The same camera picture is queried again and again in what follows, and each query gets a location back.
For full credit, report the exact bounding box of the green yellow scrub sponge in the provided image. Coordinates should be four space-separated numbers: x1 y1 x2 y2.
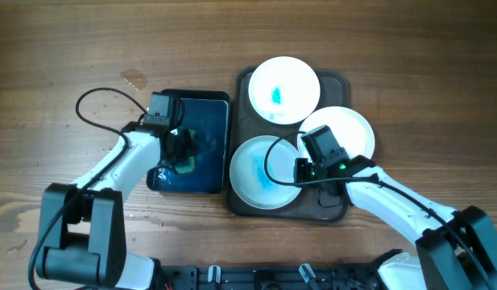
170 127 197 175

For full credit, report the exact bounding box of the white plate top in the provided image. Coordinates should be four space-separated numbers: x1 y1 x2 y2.
248 56 321 125

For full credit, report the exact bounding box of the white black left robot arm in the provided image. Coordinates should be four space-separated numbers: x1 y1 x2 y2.
27 122 193 289

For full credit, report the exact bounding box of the large brown serving tray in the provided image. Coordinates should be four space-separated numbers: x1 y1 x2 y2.
225 66 351 224

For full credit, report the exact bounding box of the white plate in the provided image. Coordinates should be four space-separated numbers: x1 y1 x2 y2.
230 135 301 209
300 106 375 159
248 56 321 125

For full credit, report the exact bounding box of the small black water tray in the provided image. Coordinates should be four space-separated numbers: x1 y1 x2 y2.
147 89 230 194

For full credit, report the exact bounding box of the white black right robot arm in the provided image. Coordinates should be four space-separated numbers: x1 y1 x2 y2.
295 155 497 289

